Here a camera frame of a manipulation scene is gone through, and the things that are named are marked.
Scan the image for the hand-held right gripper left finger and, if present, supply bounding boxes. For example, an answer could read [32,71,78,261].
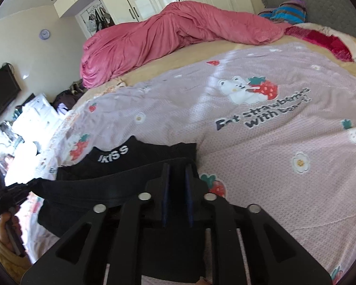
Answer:
[25,163,171,285]

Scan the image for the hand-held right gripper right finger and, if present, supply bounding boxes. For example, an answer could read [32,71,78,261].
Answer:
[185,163,333,285]

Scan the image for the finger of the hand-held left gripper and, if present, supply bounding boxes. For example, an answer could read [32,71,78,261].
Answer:
[4,177,46,206]

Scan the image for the black long-sleeve shirt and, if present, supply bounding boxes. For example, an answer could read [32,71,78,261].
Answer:
[33,136,210,284]

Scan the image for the person's left forearm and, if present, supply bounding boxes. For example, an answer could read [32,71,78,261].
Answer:
[0,234,34,277]

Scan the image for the dark clothes pile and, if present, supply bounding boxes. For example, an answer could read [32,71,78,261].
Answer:
[52,79,89,114]

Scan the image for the person's left hand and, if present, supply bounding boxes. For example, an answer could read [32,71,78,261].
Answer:
[0,213,21,256]

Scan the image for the white papers pile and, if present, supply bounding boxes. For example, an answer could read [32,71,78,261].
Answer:
[12,93,63,143]

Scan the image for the purple strawberry printed blanket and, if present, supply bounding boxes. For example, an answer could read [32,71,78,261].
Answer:
[27,42,356,285]

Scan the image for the black television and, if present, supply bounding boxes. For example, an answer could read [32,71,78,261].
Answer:
[0,63,22,129]

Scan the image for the pink duvet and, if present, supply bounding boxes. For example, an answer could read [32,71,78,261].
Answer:
[80,1,288,89]

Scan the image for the hanging bags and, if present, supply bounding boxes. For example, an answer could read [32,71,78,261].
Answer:
[84,4,116,33]

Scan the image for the red patterned blanket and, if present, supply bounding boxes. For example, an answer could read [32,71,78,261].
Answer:
[285,25,355,63]

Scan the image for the blue purple striped cloth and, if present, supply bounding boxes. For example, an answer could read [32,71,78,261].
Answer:
[258,0,307,24]

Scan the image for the grey quilted headboard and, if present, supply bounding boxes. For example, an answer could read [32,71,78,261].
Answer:
[258,0,356,46]

